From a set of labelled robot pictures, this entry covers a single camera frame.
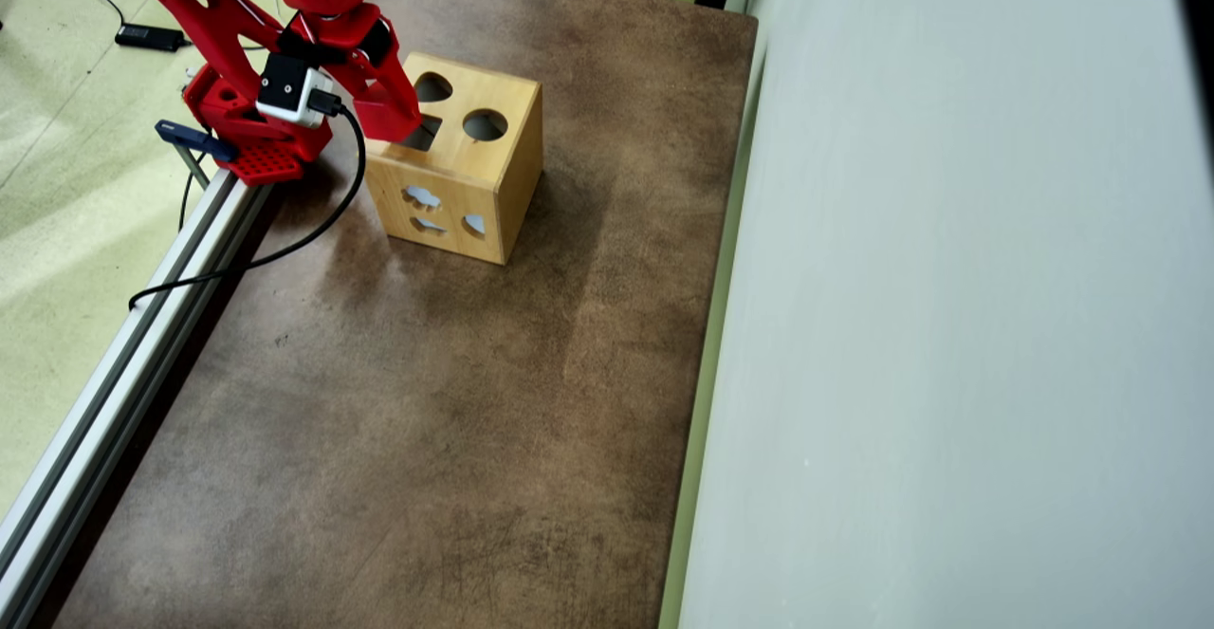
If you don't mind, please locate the blue clamp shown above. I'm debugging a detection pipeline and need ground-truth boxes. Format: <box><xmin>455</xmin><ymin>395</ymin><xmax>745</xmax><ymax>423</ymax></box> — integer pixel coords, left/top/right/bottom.
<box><xmin>155</xmin><ymin>120</ymin><xmax>238</xmax><ymax>189</ymax></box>

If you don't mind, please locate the wooden shape sorter box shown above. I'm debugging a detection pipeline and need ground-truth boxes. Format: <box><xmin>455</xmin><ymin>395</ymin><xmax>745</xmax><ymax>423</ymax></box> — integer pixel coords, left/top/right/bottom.
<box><xmin>357</xmin><ymin>50</ymin><xmax>544</xmax><ymax>266</ymax></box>

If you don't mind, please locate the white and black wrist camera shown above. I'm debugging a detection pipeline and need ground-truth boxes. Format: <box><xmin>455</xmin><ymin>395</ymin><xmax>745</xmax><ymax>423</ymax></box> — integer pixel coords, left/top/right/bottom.
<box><xmin>256</xmin><ymin>52</ymin><xmax>335</xmax><ymax>129</ymax></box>

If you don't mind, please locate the aluminium profile rail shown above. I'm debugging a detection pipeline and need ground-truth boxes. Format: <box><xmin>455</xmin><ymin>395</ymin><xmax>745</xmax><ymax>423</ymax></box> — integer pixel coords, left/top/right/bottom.
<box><xmin>0</xmin><ymin>169</ymin><xmax>276</xmax><ymax>629</ymax></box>

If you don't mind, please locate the black power adapter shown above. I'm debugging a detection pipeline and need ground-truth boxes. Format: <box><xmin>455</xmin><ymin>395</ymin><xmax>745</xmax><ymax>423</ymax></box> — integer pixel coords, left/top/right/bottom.
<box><xmin>115</xmin><ymin>24</ymin><xmax>188</xmax><ymax>53</ymax></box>

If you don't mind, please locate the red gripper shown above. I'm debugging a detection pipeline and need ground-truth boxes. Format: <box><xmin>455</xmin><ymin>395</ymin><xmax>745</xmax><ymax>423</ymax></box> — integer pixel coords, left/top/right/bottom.
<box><xmin>280</xmin><ymin>3</ymin><xmax>424</xmax><ymax>141</ymax></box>

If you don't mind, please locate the black camera cable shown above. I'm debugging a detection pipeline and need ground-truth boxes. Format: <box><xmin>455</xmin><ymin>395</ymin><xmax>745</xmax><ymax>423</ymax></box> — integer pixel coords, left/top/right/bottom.
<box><xmin>128</xmin><ymin>88</ymin><xmax>368</xmax><ymax>312</ymax></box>

